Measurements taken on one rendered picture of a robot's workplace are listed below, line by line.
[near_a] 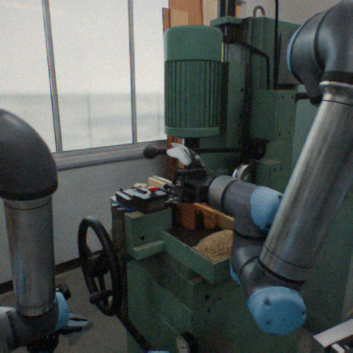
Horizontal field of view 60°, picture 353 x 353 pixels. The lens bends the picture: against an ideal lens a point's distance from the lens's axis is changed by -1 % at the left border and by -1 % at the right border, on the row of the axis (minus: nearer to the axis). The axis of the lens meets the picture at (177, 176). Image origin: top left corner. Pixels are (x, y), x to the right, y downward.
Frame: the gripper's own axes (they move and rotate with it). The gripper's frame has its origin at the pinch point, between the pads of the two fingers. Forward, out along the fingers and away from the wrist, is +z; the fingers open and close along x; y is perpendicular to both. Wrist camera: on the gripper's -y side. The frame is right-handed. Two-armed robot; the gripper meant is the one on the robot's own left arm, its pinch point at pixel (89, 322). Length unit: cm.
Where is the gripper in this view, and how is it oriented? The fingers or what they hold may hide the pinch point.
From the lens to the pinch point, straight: 94.0
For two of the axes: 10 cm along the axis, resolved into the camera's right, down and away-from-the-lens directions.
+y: -4.1, 9.1, -0.5
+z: 7.0, 3.5, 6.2
